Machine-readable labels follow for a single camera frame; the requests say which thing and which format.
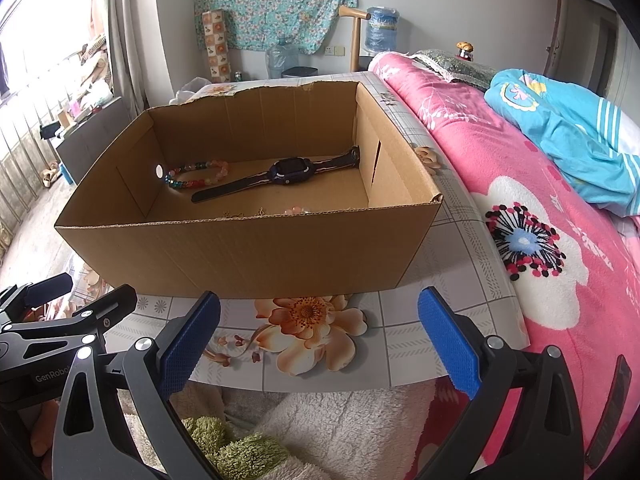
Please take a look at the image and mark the person's left hand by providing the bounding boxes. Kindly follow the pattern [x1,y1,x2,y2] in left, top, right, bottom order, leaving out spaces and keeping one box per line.
[30,400,61,456]

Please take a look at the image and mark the multicolour bead bracelet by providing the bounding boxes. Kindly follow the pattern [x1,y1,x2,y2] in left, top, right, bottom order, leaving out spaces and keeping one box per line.
[162,159,232,192]

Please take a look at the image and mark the pink floral blanket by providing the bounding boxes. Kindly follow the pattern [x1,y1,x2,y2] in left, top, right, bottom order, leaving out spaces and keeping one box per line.
[367,52,640,480]

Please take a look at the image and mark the brown cardboard box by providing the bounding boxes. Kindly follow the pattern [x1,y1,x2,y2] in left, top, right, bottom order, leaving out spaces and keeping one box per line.
[54,80,445,300]

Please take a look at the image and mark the patterned paper roll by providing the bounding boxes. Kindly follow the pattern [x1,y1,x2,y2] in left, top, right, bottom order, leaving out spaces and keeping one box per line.
[201,8,232,82]

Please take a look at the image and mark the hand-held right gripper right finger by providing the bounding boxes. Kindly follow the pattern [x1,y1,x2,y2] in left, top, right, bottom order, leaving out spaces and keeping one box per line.
[417,286,586,480]

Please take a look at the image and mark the blue striped garment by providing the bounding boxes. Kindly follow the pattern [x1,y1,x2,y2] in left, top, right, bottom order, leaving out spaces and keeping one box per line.
[484,67,640,218]

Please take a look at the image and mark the blue water jug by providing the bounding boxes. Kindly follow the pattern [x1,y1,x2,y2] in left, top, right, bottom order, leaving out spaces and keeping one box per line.
[363,6,401,56]

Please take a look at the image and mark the clear empty water bottle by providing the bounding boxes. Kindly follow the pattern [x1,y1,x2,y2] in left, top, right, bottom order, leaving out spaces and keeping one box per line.
[265,37,300,80]

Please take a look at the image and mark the white plastic bag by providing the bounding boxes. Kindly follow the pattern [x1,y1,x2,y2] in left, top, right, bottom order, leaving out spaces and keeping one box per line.
[170,76,213,106]

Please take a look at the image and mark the black smartwatch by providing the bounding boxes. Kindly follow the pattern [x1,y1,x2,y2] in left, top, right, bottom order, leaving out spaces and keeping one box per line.
[191,146,362,204]

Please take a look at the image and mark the floral checked tablecloth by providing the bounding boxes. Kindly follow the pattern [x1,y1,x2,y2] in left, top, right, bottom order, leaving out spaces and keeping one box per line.
[65,72,531,391]

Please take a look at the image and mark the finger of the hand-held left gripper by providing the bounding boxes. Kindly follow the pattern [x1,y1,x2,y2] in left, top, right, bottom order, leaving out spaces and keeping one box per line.
[0,284,138,356]
[0,272,75,331]

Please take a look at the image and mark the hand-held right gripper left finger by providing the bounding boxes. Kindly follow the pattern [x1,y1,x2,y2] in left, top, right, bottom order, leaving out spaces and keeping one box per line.
[51,290,223,480]

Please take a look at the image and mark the teal floral hanging cloth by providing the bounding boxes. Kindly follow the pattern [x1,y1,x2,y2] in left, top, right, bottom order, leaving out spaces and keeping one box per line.
[194,0,360,55]

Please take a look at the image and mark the green fluffy towel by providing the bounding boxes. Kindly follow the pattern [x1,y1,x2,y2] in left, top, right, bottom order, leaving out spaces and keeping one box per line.
[180,415,293,480]

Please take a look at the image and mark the grey-green patterned pillow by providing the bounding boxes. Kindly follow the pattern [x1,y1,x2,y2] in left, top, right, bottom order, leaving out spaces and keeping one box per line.
[410,50,501,91]

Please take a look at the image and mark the grey curtain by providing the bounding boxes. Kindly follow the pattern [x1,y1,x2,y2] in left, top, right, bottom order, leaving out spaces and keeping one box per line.
[102,0,151,111]

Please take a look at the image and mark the beige slippers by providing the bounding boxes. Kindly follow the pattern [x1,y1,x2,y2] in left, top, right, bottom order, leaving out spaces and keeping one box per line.
[40,160,63,188]

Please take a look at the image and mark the dark grey cabinet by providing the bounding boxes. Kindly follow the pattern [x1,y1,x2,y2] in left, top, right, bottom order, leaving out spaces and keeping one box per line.
[55,96,132,186]

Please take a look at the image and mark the wooden door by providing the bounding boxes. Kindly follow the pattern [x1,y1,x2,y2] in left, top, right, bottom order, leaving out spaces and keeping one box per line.
[547,0,621,106]

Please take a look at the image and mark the balcony railing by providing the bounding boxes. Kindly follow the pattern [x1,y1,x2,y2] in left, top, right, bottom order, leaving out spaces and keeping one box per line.
[0,125,61,256]

